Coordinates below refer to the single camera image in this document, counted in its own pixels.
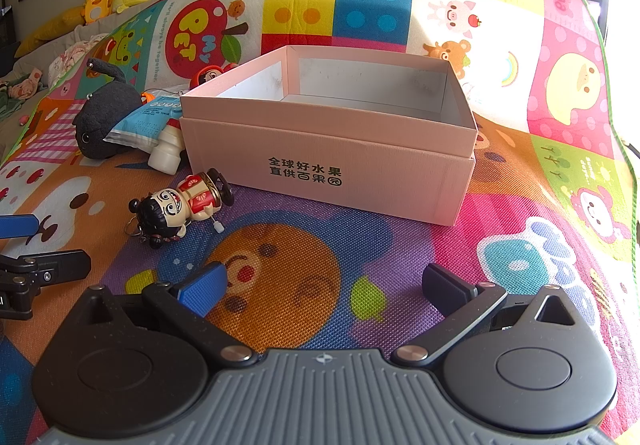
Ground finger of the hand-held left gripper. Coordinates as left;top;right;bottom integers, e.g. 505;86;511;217
0;249;92;321
0;216;40;239

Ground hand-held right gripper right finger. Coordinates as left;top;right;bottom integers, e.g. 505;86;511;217
390;262;577;369

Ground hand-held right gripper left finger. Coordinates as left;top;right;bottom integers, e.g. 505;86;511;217
67;261;257;368

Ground wind-up doll black hair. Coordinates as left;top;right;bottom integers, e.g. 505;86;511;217
127;168;235;249

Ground small white bottle red cap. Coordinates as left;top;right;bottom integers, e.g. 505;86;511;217
147;118;187;175

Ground black plush toy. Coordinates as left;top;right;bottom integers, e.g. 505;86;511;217
75;57;146;161

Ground blue and white packet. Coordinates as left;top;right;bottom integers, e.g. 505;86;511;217
102;92;184;152

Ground pink cardboard box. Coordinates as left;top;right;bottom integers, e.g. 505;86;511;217
178;44;480;227

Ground red figure toy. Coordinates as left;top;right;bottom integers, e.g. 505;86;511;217
189;62;239;94

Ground grey sofa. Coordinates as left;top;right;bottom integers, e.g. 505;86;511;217
0;15;117;167

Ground pink floral clothes pile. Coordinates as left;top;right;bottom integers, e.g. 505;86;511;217
0;37;109;99

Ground yellow pillow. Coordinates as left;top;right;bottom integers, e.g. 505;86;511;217
14;5;89;59

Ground colourful cartoon play mat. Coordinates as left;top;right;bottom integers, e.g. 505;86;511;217
0;0;640;445

